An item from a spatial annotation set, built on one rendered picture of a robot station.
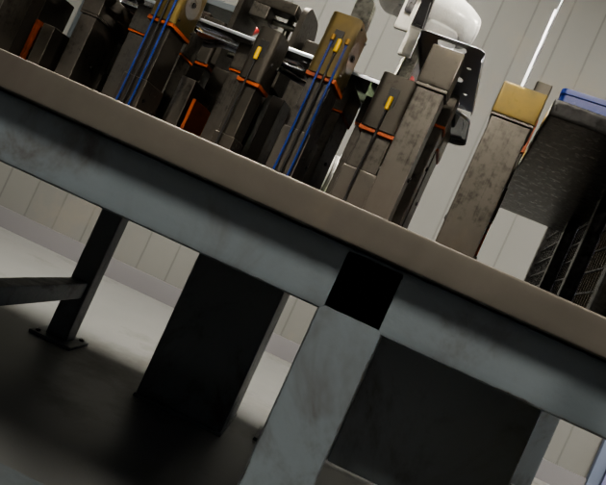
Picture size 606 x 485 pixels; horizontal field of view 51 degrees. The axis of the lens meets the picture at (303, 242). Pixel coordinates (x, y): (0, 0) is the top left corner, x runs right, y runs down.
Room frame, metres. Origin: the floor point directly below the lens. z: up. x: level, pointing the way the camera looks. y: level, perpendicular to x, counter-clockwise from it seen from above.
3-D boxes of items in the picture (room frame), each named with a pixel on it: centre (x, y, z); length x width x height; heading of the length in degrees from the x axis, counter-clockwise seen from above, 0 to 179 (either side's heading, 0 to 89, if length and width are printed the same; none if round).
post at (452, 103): (1.12, -0.12, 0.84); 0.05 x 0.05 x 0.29; 77
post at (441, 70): (0.95, -0.08, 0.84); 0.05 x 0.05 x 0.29; 77
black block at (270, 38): (1.22, 0.21, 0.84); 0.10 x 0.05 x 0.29; 167
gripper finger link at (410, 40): (1.42, -0.03, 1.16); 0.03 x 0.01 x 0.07; 77
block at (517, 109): (1.16, -0.26, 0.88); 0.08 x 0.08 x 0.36; 77
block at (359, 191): (1.14, -0.04, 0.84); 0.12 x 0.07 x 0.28; 167
